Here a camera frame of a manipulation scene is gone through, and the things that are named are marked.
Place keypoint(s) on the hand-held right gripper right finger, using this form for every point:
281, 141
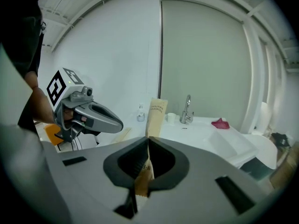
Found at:
198, 195

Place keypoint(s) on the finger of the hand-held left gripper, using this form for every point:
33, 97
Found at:
112, 125

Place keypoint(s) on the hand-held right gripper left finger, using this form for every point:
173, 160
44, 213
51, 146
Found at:
88, 183

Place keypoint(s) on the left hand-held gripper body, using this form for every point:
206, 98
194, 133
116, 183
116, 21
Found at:
59, 94

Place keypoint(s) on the person's left forearm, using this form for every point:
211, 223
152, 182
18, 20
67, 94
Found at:
43, 104

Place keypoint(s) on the person's left hand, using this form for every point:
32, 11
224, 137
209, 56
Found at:
69, 115

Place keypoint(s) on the white pump bottle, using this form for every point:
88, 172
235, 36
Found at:
140, 114

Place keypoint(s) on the white sink vanity cabinet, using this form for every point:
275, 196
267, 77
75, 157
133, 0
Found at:
198, 136

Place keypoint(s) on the white cup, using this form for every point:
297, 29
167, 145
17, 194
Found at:
171, 119

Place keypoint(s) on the person's black clothing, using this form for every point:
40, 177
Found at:
21, 43

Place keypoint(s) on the chrome faucet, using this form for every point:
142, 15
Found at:
185, 115

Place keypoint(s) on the red cloth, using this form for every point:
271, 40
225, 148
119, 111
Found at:
220, 124

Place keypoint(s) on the black bag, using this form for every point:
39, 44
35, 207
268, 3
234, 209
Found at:
281, 139

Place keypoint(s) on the grey gripper camera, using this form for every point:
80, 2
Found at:
81, 94

